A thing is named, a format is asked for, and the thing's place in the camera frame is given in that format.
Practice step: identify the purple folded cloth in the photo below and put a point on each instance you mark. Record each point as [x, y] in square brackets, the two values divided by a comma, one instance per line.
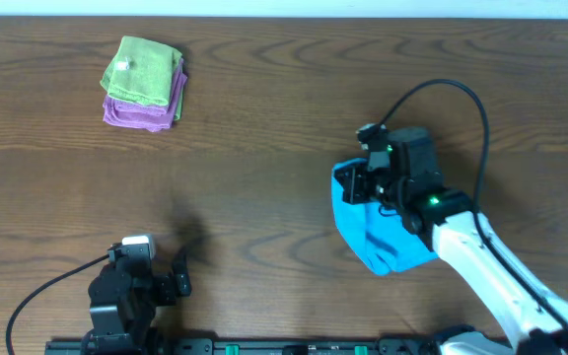
[152, 118]

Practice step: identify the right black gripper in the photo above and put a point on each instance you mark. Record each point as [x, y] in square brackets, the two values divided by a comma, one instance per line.
[355, 184]

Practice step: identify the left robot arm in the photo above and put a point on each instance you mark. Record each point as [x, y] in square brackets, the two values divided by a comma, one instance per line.
[124, 299]

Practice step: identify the blue microfiber cloth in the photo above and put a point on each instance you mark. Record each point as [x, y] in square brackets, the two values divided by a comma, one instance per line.
[374, 232]

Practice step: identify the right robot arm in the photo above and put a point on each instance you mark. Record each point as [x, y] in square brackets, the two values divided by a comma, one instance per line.
[533, 318]

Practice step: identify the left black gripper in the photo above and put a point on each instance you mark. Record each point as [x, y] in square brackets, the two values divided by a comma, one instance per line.
[169, 288]

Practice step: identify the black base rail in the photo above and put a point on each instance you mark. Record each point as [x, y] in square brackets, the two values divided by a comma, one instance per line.
[384, 346]

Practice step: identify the green folded cloth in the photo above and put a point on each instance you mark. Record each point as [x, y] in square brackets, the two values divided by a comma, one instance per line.
[141, 72]

